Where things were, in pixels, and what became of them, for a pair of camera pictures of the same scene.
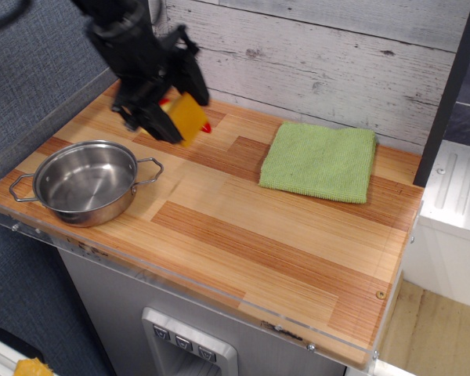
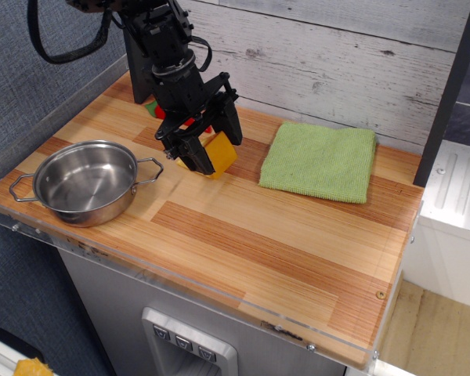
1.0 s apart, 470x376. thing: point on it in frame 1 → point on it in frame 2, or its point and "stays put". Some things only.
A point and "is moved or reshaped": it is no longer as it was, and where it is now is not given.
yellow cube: x=189 y=117 is moved or reshaped
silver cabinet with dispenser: x=145 y=330 stays put
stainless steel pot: x=87 y=183 stays put
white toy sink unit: x=446 y=254 stays put
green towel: x=323 y=162 stays put
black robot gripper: x=147 y=65 → x=181 y=92
